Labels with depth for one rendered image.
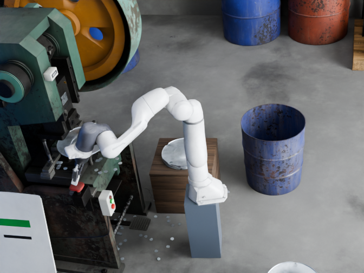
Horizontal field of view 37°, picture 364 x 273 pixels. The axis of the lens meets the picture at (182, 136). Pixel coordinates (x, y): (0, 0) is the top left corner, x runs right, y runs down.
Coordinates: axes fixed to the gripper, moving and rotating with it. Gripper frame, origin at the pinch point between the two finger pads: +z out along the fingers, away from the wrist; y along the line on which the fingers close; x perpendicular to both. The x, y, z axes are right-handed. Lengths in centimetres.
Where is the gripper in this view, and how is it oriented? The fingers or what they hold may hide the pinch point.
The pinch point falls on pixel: (75, 179)
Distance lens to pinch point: 284.8
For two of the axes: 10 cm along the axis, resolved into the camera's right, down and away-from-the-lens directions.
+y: 2.4, -6.1, 7.6
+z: -3.0, 6.9, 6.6
